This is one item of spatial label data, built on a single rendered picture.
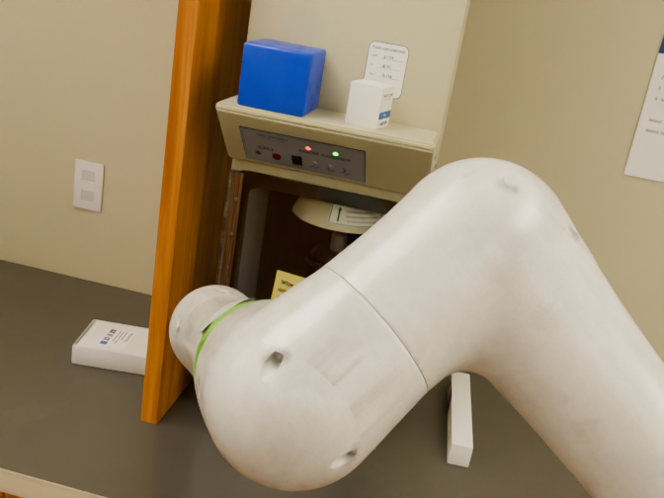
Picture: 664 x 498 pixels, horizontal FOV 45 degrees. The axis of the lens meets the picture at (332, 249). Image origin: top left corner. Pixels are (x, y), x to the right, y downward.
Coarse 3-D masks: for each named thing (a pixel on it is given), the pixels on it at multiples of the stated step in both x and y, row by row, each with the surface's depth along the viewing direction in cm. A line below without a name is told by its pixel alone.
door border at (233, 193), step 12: (240, 180) 129; (228, 192) 130; (240, 192) 130; (228, 216) 131; (228, 228) 132; (228, 240) 132; (228, 252) 133; (228, 264) 134; (216, 276) 135; (228, 276) 134
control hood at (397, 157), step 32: (224, 128) 120; (256, 128) 117; (288, 128) 115; (320, 128) 113; (352, 128) 113; (384, 128) 116; (416, 128) 120; (256, 160) 125; (384, 160) 116; (416, 160) 114
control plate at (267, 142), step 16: (240, 128) 118; (256, 144) 121; (272, 144) 120; (288, 144) 119; (304, 144) 118; (320, 144) 116; (272, 160) 124; (288, 160) 123; (304, 160) 121; (320, 160) 120; (336, 160) 119; (352, 160) 118; (336, 176) 123; (352, 176) 122
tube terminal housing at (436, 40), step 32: (256, 0) 121; (288, 0) 120; (320, 0) 119; (352, 0) 118; (384, 0) 117; (416, 0) 116; (448, 0) 116; (256, 32) 122; (288, 32) 121; (320, 32) 120; (352, 32) 120; (384, 32) 119; (416, 32) 118; (448, 32) 117; (352, 64) 121; (416, 64) 119; (448, 64) 118; (320, 96) 123; (416, 96) 120; (448, 96) 120; (352, 192) 127; (384, 192) 126
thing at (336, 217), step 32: (256, 192) 129; (288, 192) 128; (320, 192) 127; (256, 224) 131; (288, 224) 130; (320, 224) 128; (352, 224) 127; (256, 256) 132; (288, 256) 131; (320, 256) 130; (256, 288) 134
